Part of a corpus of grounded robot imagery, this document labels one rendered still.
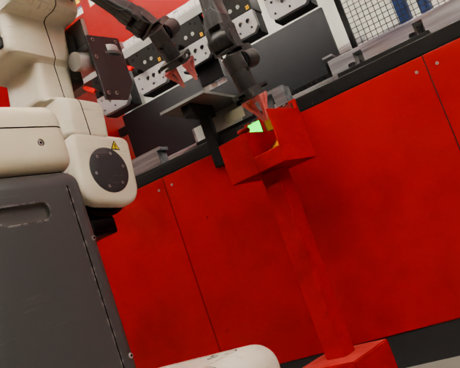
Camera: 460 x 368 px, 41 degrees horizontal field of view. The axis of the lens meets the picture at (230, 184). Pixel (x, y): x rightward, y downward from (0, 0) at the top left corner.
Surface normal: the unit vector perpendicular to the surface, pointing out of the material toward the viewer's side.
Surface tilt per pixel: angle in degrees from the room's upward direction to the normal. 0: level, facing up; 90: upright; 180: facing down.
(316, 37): 90
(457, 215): 90
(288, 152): 90
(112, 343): 90
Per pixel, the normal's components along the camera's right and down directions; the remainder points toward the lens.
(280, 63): -0.48, 0.04
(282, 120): 0.71, -0.34
